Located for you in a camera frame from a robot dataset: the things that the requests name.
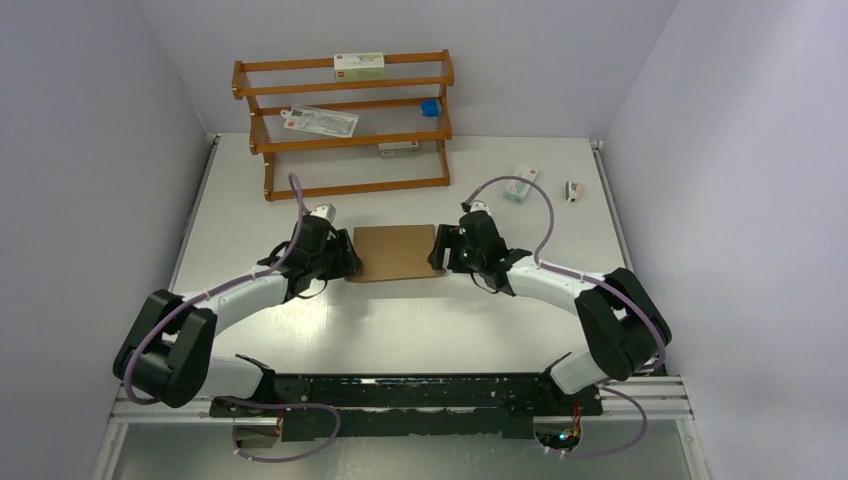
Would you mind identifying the brown cardboard box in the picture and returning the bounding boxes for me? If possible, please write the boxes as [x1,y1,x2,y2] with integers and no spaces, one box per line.
[346,224,444,283]

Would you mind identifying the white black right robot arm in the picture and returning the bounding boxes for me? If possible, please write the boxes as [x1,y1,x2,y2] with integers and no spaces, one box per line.
[428,210,672,414]

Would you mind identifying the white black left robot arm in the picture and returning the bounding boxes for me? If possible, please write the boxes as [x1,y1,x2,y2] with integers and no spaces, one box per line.
[113,213,362,416]

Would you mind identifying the small grey box lower shelf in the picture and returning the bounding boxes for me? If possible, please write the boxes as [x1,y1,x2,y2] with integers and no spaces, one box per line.
[377,141,421,159]

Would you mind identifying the white green box top shelf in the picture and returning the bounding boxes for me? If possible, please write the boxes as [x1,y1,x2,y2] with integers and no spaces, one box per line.
[333,52,386,82]

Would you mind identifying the white teal small carton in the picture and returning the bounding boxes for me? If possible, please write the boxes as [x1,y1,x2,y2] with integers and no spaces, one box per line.
[504,165,538,205]

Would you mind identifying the small pink stapler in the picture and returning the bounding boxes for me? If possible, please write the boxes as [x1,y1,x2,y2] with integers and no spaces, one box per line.
[565,181,584,203]

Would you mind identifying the orange wooden shelf rack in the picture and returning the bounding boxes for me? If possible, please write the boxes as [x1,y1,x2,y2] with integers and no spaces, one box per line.
[231,50,454,201]

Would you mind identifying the blue white small roll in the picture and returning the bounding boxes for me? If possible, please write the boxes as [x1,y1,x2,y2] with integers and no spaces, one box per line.
[420,98,442,118]

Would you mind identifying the clear plastic blister pack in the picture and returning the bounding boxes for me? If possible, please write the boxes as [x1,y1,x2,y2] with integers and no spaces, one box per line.
[280,105,360,138]

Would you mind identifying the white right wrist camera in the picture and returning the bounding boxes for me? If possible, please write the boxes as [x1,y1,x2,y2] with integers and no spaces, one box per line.
[462,200,492,216]

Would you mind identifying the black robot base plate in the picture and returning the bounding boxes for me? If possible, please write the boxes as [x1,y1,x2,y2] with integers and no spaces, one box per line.
[209,373,603,442]

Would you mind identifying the aluminium table frame rail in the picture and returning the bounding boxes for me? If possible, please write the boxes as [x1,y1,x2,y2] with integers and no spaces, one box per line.
[110,373,692,424]

